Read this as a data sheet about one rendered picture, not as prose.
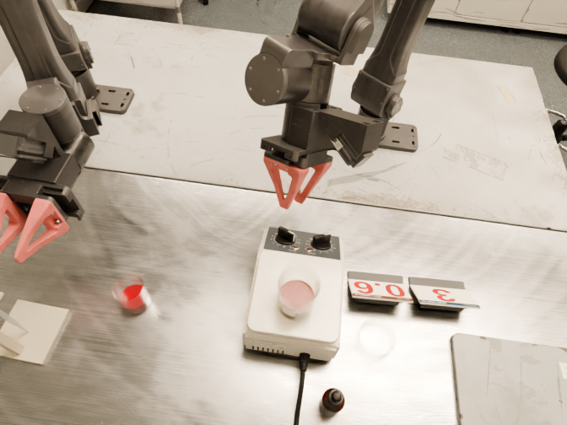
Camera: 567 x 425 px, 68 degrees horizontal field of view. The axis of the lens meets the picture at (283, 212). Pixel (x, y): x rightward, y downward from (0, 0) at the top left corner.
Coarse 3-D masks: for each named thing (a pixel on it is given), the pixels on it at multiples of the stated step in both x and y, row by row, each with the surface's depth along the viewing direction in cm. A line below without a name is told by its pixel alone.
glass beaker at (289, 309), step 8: (288, 264) 51; (296, 264) 51; (304, 264) 51; (280, 272) 50; (288, 272) 52; (296, 272) 53; (304, 272) 52; (312, 272) 51; (280, 280) 51; (288, 280) 54; (304, 280) 54; (312, 280) 52; (320, 280) 50; (280, 288) 48; (320, 288) 49; (280, 296) 50; (280, 304) 52; (288, 304) 50; (296, 304) 49; (304, 304) 49; (312, 304) 51; (280, 312) 53; (288, 312) 51; (296, 312) 51; (304, 312) 51; (288, 320) 54; (296, 320) 53
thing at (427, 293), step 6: (414, 288) 66; (420, 288) 66; (426, 288) 66; (432, 288) 66; (438, 288) 66; (420, 294) 64; (426, 294) 64; (432, 294) 64; (438, 294) 64; (444, 294) 65; (450, 294) 65; (456, 294) 65; (462, 294) 65; (438, 300) 62; (444, 300) 63; (450, 300) 63; (456, 300) 63; (462, 300) 63; (468, 300) 63
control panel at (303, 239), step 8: (272, 232) 67; (296, 232) 68; (304, 232) 68; (272, 240) 65; (296, 240) 66; (304, 240) 66; (336, 240) 67; (264, 248) 62; (272, 248) 63; (280, 248) 63; (288, 248) 63; (304, 248) 64; (312, 248) 64; (336, 248) 65; (320, 256) 62; (328, 256) 62; (336, 256) 63
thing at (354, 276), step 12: (348, 276) 67; (360, 276) 67; (372, 276) 68; (384, 276) 68; (396, 276) 68; (348, 288) 66; (360, 300) 64; (372, 300) 64; (384, 300) 64; (396, 300) 62
